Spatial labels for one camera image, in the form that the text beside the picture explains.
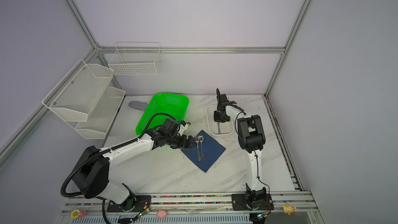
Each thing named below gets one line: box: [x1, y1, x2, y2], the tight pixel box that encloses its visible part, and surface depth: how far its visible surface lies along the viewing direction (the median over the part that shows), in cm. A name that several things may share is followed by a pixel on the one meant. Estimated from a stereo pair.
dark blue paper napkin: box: [180, 129, 227, 173], surface depth 92 cm
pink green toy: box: [70, 208, 87, 219], surface depth 69 cm
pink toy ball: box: [156, 209, 167, 219], surface depth 71 cm
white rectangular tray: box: [205, 104, 235, 137], surface depth 101 cm
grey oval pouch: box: [128, 100, 149, 111], surface depth 113 cm
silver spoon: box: [197, 134, 205, 162], surface depth 97 cm
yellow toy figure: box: [282, 203, 300, 216], surface depth 70 cm
